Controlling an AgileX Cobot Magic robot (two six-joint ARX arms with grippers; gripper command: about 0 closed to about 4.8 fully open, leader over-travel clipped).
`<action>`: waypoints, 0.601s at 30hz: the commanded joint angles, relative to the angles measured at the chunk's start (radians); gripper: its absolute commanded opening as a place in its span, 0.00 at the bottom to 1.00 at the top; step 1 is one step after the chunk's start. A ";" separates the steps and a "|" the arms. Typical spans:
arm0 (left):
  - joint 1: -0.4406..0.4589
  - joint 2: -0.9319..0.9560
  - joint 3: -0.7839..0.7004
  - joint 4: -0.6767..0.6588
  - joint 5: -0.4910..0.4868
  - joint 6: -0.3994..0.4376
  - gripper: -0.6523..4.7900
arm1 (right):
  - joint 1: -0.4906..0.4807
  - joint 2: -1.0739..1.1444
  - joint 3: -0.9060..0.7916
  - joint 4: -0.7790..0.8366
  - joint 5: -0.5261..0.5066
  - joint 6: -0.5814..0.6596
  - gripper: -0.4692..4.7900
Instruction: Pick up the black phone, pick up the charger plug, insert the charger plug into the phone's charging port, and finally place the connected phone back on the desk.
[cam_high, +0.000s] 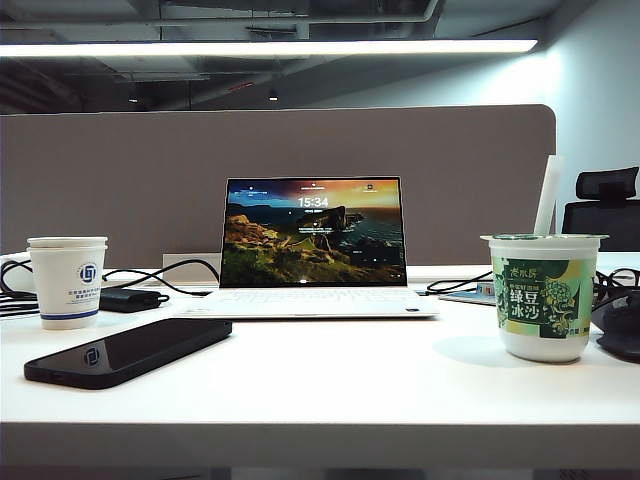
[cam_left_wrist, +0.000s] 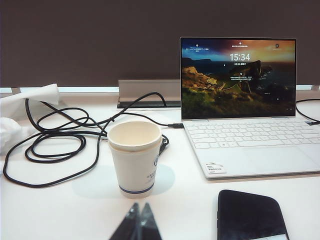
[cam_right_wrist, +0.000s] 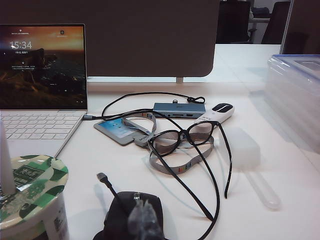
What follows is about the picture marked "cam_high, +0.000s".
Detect black smartphone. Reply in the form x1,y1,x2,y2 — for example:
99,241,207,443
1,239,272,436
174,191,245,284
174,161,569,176
23,317,234,391

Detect grey-brown desk partition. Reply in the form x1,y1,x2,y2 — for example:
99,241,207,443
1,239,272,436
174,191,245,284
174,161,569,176
0,103,558,256

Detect white laptop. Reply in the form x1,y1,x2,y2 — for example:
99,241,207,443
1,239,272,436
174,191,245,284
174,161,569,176
174,175,440,321

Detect flat blue white booklet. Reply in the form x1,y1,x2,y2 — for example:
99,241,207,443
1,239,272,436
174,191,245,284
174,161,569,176
438,281,497,306

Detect black power adapter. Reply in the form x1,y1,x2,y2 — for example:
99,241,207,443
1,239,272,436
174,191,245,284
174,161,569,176
98,287,170,314

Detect long ceiling light strip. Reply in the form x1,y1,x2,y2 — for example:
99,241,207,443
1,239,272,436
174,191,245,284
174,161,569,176
0,38,540,59

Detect white drinking straw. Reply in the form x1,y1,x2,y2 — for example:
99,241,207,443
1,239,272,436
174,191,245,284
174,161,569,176
532,153,565,236

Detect green white dessert cup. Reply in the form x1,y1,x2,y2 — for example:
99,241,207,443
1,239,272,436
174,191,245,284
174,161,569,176
479,232,610,364

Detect white paper cup blue logo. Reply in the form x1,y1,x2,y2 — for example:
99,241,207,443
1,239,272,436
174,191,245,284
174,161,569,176
26,235,109,331

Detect black mesh office chair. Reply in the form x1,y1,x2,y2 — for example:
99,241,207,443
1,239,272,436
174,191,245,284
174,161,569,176
561,165,640,252

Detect black adapter cable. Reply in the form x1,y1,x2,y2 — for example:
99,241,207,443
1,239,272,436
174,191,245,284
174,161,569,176
99,257,221,297

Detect black wire-frame eyeglasses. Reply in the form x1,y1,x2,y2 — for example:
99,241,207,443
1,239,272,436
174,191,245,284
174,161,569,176
592,267,640,304

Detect black cable bundle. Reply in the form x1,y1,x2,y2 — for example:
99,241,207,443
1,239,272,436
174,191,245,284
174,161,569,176
0,258,41,317

